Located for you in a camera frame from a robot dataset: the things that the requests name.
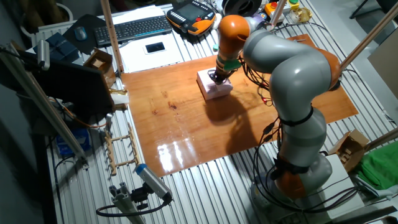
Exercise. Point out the white paper pad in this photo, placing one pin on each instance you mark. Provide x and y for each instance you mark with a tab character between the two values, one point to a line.
161	63

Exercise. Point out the silver camera blue cap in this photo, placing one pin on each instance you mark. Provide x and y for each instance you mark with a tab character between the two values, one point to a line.
154	182

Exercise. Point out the black chair base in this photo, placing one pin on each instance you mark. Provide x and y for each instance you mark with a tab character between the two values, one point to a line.
363	7

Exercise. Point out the black camera bracket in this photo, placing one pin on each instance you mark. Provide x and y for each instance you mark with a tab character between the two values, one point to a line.
140	196

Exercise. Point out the small silver metal cylinder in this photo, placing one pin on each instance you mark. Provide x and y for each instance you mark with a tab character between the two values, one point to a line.
109	121

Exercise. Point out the white round bin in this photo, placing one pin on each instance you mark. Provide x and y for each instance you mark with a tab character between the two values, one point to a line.
66	11

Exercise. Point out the green push button box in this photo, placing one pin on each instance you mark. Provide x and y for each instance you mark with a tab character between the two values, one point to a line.
293	3

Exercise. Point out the black monitor panel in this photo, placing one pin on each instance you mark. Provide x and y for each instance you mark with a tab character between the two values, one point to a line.
74	87

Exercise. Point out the dark computer mouse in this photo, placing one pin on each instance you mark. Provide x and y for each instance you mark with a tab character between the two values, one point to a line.
80	33

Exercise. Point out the small open cardboard box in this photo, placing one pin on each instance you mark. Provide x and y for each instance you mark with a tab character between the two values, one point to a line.
99	63

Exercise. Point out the black filament spool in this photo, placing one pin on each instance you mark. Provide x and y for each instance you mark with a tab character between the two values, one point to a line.
239	7

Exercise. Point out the green gripper mount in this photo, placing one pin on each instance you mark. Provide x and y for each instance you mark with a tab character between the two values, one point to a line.
231	64

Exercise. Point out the cardboard box wooden blocks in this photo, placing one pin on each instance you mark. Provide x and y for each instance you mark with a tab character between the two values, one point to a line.
349	149

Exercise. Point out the white paper sheet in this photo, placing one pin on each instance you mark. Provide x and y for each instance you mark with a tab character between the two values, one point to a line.
136	14

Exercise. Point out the green cloth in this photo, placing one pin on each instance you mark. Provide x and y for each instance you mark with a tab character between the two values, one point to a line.
379	168

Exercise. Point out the aluminium profile post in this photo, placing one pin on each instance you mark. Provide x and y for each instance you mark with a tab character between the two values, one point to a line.
124	202

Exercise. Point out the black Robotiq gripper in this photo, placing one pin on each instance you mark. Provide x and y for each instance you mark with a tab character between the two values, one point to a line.
222	77

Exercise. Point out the golden foil ornament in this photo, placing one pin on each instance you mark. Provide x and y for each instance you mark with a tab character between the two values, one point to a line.
301	15

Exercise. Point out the beige cardboard panel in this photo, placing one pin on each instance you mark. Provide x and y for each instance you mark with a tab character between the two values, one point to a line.
385	68

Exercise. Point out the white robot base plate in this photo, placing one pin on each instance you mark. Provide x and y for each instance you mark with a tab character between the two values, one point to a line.
339	177

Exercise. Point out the glossy wooden board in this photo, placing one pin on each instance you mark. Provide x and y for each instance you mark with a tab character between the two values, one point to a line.
186	130

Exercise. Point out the small wooden rack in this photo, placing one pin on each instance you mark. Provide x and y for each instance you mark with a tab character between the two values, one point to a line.
110	149

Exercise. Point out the yellow emergency stop box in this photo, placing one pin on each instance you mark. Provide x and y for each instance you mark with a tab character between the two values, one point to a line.
270	8

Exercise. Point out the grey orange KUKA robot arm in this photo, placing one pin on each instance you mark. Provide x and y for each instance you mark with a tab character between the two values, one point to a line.
295	71

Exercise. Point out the small purple box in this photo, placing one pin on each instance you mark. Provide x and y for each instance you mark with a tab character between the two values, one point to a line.
259	17

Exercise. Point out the long aluminium bar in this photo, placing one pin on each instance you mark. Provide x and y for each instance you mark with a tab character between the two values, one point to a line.
40	102

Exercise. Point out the black orange teach pendant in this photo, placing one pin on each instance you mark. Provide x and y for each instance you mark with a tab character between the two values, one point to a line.
189	12

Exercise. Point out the gold foil white package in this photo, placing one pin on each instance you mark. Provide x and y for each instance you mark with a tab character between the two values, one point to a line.
119	99

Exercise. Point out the black computer keyboard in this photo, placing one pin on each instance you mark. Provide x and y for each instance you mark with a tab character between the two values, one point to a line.
133	29

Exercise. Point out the blue plastic packet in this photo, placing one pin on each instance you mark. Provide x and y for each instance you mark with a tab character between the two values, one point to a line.
73	143

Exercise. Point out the white smartphone black screen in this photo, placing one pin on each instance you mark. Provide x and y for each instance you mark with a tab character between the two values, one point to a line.
155	47

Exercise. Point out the wooden pole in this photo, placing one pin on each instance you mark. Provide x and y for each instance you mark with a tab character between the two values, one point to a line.
111	34
382	139
370	35
277	14

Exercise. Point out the dark blue gift box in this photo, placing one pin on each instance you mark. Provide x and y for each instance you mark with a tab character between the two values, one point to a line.
59	46

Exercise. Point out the black mouse pad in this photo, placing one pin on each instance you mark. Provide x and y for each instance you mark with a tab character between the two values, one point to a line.
70	42

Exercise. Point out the pink gift box lid ribbon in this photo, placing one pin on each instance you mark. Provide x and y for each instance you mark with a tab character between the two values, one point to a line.
217	90

